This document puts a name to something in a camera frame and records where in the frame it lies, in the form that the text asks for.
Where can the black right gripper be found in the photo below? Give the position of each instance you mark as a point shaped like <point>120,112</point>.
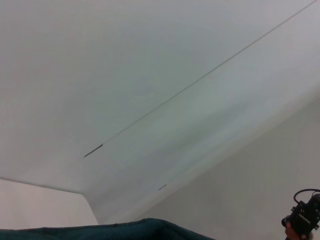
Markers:
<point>306,217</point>

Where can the orange pear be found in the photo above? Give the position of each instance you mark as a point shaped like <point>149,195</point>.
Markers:
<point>291,233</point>

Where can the dark teal fabric lunch bag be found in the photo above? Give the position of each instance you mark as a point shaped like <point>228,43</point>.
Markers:
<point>100,232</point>

